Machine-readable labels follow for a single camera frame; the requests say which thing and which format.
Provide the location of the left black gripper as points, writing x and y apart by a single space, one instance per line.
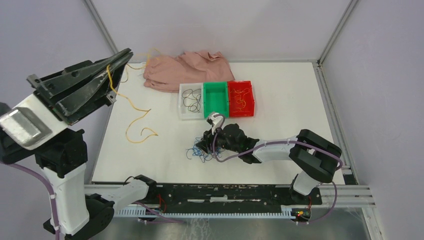
53 85

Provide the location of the white plastic bin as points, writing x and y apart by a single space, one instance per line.
190 101

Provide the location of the red plastic bin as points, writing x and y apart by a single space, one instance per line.
241 99

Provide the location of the pink crumpled cloth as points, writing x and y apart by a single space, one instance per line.
166 73

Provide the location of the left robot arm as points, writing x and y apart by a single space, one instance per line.
62 158

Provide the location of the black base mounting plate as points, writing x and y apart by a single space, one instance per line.
175 198

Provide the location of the white slotted cable duct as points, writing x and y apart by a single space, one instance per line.
134 211

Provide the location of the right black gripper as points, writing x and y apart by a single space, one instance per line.
208 137

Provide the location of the green plastic bin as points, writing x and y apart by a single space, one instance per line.
215 98

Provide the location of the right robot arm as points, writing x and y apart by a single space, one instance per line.
317 157

